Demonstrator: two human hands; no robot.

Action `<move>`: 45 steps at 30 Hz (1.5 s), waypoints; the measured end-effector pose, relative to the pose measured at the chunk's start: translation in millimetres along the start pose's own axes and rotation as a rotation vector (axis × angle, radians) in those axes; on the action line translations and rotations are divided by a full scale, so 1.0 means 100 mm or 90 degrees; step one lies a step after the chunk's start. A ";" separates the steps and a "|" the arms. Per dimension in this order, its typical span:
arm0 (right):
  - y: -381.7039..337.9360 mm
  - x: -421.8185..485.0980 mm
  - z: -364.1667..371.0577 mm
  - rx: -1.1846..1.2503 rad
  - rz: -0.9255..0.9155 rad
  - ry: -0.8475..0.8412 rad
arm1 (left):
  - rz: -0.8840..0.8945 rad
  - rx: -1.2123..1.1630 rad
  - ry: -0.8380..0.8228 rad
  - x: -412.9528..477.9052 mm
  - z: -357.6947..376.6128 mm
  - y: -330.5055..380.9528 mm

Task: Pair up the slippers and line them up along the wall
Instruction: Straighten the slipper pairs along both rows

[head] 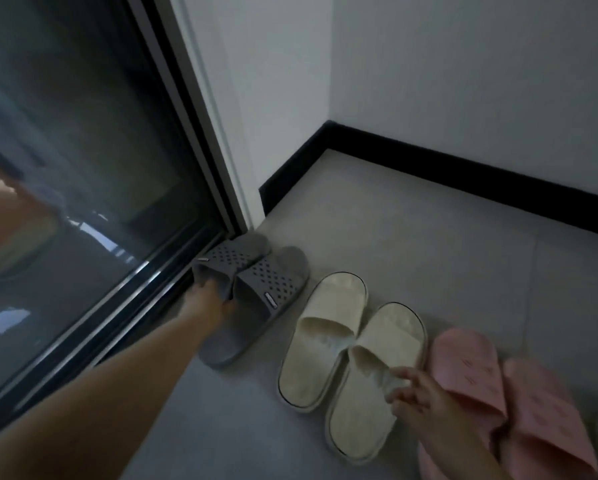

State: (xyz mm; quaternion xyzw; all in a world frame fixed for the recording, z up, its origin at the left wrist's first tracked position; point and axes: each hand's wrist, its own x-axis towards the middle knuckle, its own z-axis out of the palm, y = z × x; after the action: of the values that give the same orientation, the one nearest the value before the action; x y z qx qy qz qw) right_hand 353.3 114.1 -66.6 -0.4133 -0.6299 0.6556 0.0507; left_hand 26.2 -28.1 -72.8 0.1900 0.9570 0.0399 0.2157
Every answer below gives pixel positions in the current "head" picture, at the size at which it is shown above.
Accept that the person's right hand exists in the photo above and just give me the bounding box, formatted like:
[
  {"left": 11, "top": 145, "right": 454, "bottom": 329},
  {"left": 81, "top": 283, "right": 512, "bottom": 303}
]
[{"left": 386, "top": 367, "right": 468, "bottom": 439}]

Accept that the person's left hand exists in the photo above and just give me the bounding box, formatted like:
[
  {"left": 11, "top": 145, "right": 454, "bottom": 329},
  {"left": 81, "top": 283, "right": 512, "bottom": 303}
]
[{"left": 181, "top": 283, "right": 238, "bottom": 323}]

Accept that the cream slipper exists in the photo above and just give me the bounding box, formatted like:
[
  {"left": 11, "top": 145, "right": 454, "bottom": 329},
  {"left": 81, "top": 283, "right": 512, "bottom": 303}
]
[
  {"left": 324, "top": 302, "right": 428, "bottom": 466},
  {"left": 277, "top": 271, "right": 369, "bottom": 413}
]

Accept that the grey perforated slipper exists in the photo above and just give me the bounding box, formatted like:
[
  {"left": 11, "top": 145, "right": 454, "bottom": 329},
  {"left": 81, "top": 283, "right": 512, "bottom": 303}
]
[
  {"left": 197, "top": 246, "right": 310, "bottom": 369},
  {"left": 193, "top": 232, "right": 275, "bottom": 301}
]

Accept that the person's left forearm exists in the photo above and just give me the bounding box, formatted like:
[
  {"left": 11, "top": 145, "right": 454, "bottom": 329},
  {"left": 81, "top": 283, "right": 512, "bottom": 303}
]
[{"left": 0, "top": 306, "right": 203, "bottom": 480}]

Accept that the person's right forearm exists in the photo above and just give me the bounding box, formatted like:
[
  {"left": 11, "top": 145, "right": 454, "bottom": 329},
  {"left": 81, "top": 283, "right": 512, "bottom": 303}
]
[{"left": 419, "top": 420, "right": 512, "bottom": 480}]

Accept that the pink slipper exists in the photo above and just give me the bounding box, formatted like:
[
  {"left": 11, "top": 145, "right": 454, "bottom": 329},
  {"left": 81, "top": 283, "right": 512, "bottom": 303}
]
[
  {"left": 418, "top": 329, "right": 508, "bottom": 480},
  {"left": 496, "top": 357, "right": 598, "bottom": 480}
]

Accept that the metal door track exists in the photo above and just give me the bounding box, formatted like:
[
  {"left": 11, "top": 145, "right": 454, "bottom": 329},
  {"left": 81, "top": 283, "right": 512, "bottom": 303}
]
[{"left": 0, "top": 229, "right": 232, "bottom": 428}]

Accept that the black baseboard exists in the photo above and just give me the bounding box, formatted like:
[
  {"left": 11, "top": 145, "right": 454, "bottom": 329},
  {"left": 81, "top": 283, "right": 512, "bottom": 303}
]
[{"left": 259, "top": 120, "right": 598, "bottom": 241}]

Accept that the sliding glass door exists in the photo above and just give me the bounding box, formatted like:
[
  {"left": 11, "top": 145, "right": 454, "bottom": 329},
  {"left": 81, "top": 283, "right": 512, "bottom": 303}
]
[{"left": 0, "top": 0, "right": 252, "bottom": 435}]

